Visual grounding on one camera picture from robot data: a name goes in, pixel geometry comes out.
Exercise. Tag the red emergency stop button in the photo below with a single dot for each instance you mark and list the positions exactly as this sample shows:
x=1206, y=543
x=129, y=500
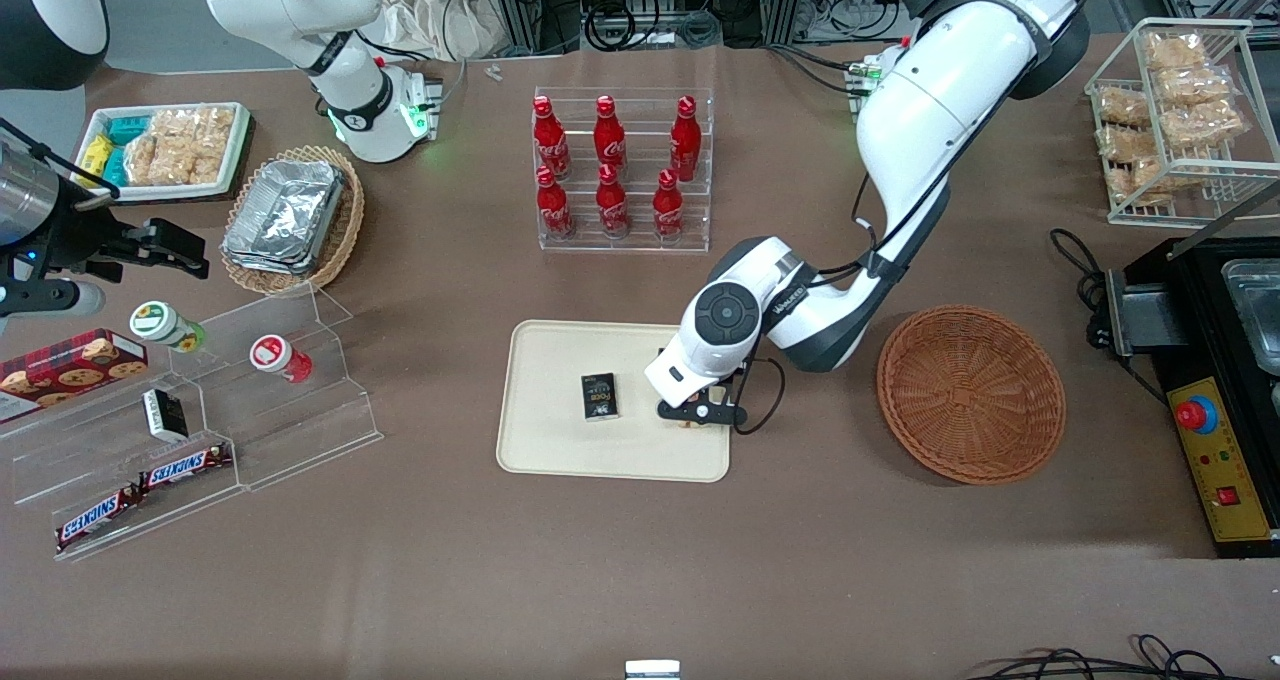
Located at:
x=1195, y=415

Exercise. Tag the white cloth bag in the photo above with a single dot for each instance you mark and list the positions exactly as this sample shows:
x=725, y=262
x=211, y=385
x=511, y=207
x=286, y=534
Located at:
x=420, y=15

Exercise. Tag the oval wicker basket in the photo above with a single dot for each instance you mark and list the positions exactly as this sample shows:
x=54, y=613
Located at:
x=345, y=230

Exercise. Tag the red cola bottle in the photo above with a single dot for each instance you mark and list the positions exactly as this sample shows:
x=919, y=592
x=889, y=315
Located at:
x=668, y=205
x=686, y=135
x=608, y=132
x=552, y=205
x=548, y=135
x=612, y=202

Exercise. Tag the white rectangular snack tray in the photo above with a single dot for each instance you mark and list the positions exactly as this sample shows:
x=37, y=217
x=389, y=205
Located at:
x=170, y=193

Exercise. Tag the cream plastic serving tray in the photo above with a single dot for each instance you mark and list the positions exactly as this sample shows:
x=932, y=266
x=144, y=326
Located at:
x=560, y=440

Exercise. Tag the white silver device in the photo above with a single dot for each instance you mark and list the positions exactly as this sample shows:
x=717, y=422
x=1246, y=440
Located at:
x=652, y=670

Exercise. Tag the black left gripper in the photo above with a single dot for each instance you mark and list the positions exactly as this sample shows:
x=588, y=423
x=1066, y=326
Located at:
x=729, y=381

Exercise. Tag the red tartan cookie box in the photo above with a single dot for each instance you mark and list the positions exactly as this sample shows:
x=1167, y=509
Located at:
x=60, y=370

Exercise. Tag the red lidded yogurt cup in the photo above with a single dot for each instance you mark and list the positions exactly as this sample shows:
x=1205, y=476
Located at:
x=270, y=353

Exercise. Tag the black heating appliance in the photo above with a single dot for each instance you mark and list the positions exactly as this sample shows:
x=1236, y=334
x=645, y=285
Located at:
x=1190, y=320

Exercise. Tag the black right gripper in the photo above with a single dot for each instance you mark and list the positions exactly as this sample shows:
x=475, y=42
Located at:
x=82, y=241

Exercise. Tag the teal snack packet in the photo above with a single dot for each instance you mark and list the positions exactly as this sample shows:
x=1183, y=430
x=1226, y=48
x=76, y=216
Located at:
x=115, y=167
x=128, y=128

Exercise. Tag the clear acrylic bottle rack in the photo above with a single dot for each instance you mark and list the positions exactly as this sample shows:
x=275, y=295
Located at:
x=640, y=110

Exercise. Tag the Snickers chocolate bar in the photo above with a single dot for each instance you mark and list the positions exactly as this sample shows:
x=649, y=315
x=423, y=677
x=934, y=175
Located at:
x=185, y=468
x=95, y=518

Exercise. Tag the small black white box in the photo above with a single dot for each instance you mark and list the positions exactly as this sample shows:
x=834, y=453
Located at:
x=165, y=415

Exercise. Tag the yellow snack packet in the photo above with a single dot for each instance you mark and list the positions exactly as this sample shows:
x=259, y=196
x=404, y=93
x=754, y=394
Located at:
x=95, y=150

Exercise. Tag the clear fried snack bag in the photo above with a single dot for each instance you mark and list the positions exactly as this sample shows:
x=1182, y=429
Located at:
x=1195, y=85
x=1205, y=122
x=1175, y=50
x=1123, y=105
x=1125, y=142
x=1148, y=178

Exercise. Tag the steel pan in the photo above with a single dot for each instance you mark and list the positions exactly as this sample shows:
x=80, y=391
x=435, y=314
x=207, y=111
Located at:
x=1258, y=300

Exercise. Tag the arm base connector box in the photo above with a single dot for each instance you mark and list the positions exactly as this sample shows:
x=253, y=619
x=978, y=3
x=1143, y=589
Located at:
x=865, y=75
x=425, y=110

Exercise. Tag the aluminium frame rack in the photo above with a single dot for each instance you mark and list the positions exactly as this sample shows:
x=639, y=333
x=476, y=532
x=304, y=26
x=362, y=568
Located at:
x=530, y=0
x=790, y=0

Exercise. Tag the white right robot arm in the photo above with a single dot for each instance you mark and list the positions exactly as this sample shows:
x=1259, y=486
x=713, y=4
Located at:
x=300, y=10

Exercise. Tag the green sunflower lidded cup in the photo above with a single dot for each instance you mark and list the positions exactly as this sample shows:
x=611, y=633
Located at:
x=155, y=322

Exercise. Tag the black flat packet box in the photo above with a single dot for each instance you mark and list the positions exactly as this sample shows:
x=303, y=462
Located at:
x=600, y=397

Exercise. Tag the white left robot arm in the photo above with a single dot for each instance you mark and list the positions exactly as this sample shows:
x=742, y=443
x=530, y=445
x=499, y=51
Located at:
x=930, y=110

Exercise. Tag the round wicker basket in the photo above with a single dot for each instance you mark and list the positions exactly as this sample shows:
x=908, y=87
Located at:
x=970, y=395

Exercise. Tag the clear rice cracker bag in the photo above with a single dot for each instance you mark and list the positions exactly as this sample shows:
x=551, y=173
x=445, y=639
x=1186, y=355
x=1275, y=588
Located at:
x=143, y=160
x=180, y=130
x=215, y=140

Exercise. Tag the aluminium foil container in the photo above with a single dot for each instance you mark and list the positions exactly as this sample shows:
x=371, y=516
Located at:
x=285, y=210
x=262, y=263

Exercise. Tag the clear acrylic stepped display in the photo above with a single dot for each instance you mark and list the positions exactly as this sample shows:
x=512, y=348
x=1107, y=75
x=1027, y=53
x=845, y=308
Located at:
x=320, y=430

